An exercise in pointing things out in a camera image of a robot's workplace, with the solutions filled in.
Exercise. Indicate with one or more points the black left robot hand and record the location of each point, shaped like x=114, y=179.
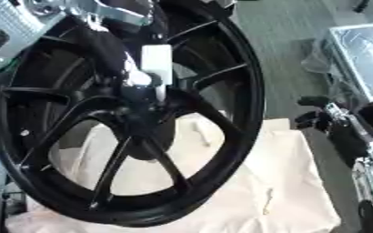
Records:
x=102, y=51

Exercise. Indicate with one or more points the black spoked wheel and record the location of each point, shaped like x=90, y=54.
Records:
x=237, y=100

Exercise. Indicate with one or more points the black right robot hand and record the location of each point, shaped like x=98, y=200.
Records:
x=349, y=142

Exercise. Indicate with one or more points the plastic-wrapped grey box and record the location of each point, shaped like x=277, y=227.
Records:
x=362, y=57

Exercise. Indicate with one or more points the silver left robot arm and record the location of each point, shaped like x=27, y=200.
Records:
x=14, y=21

